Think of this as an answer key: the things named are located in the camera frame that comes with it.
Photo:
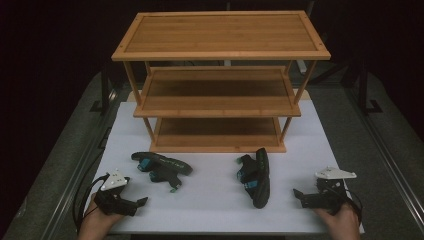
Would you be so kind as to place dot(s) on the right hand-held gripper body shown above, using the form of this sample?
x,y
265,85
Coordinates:
x,y
325,200

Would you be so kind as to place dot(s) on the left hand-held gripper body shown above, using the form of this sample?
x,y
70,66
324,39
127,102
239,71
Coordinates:
x,y
115,203

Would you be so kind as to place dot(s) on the three-tier wooden shelf rack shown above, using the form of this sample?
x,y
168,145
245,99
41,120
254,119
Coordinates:
x,y
220,33

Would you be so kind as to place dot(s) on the person's left hand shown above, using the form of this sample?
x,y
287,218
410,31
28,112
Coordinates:
x,y
96,225

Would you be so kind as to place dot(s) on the person's right hand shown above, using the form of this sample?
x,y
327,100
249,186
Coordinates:
x,y
345,225

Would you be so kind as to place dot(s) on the white foam mat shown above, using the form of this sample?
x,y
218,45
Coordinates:
x,y
213,200

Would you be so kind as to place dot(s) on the tan wooden board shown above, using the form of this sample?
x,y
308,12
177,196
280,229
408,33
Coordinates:
x,y
301,95

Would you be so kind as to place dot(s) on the black metal stand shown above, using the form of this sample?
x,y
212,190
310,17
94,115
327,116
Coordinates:
x,y
105,90
364,90

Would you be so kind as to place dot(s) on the aluminium table rail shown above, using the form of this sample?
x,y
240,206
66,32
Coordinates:
x,y
75,180
386,156

